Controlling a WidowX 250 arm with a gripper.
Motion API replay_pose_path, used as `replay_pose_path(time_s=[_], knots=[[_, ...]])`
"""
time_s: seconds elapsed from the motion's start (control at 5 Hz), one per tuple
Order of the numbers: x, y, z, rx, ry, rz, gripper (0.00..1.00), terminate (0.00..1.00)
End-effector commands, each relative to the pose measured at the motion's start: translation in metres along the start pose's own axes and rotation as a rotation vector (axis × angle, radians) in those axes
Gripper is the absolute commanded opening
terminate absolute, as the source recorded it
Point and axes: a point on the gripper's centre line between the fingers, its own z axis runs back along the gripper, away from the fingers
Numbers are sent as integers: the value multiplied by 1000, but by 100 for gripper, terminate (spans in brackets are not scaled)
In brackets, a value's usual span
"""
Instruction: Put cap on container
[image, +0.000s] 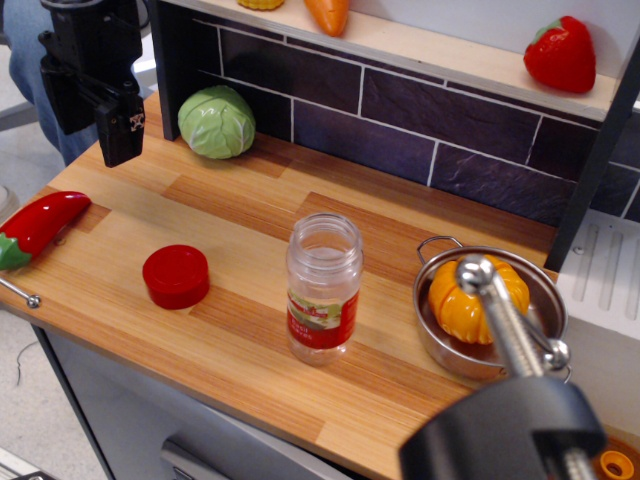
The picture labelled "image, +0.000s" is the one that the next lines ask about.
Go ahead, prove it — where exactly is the red toy chili pepper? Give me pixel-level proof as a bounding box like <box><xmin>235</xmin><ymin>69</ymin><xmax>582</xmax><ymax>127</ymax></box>
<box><xmin>1</xmin><ymin>191</ymin><xmax>92</xmax><ymax>270</ymax></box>

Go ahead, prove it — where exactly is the wooden shelf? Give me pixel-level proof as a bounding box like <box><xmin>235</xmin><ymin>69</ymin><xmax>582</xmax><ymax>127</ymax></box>
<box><xmin>182</xmin><ymin>1</ymin><xmax>639</xmax><ymax>121</ymax></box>

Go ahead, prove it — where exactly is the yellow toy corn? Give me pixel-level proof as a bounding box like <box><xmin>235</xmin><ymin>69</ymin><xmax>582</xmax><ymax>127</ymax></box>
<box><xmin>237</xmin><ymin>0</ymin><xmax>284</xmax><ymax>11</ymax></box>

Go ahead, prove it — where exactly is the small steel pot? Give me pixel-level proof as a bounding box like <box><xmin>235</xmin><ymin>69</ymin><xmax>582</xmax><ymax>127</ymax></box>
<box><xmin>414</xmin><ymin>236</ymin><xmax>568</xmax><ymax>381</ymax></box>

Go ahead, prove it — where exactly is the red plastic cap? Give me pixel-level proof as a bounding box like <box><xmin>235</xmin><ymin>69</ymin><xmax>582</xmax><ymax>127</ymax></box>
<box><xmin>142</xmin><ymin>244</ymin><xmax>210</xmax><ymax>310</ymax></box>

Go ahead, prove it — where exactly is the grey cabinet handle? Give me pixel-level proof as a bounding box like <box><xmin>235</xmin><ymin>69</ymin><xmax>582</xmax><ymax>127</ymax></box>
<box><xmin>160</xmin><ymin>440</ymin><xmax>209</xmax><ymax>479</ymax></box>

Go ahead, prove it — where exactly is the green toy cabbage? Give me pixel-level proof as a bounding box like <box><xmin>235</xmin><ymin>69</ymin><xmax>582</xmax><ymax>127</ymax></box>
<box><xmin>178</xmin><ymin>85</ymin><xmax>256</xmax><ymax>159</ymax></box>

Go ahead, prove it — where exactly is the red toy strawberry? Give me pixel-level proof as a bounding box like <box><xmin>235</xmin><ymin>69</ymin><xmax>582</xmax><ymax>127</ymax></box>
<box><xmin>523</xmin><ymin>16</ymin><xmax>596</xmax><ymax>94</ymax></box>

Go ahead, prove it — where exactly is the clear plastic spice jar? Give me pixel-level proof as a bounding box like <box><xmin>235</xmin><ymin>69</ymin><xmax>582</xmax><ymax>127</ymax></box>
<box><xmin>286</xmin><ymin>212</ymin><xmax>364</xmax><ymax>367</ymax></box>

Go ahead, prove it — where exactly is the orange toy pumpkin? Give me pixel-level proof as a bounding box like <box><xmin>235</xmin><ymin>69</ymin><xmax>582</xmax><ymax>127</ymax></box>
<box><xmin>428</xmin><ymin>255</ymin><xmax>530</xmax><ymax>345</ymax></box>

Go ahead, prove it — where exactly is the black metal clamp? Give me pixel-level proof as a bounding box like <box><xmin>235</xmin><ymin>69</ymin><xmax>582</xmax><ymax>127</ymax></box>
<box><xmin>399</xmin><ymin>254</ymin><xmax>607</xmax><ymax>479</ymax></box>

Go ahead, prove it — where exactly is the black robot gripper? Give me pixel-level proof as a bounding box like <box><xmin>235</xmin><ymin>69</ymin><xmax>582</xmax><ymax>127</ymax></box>
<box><xmin>39</xmin><ymin>1</ymin><xmax>146</xmax><ymax>168</ymax></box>

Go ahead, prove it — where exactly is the metal rod with ball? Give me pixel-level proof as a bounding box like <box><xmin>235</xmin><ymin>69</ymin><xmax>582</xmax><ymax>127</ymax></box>
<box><xmin>0</xmin><ymin>278</ymin><xmax>41</xmax><ymax>309</ymax></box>

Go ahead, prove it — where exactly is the person in blue jeans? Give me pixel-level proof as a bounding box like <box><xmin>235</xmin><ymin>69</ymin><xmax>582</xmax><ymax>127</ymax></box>
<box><xmin>2</xmin><ymin>0</ymin><xmax>98</xmax><ymax>166</ymax></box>

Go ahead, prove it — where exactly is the white toy sink drainboard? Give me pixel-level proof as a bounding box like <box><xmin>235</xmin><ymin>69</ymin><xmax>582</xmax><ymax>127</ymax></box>
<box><xmin>557</xmin><ymin>210</ymin><xmax>639</xmax><ymax>339</ymax></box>

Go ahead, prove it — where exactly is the orange toy carrot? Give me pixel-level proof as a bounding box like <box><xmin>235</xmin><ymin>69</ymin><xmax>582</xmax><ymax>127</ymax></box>
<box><xmin>304</xmin><ymin>0</ymin><xmax>350</xmax><ymax>37</ymax></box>

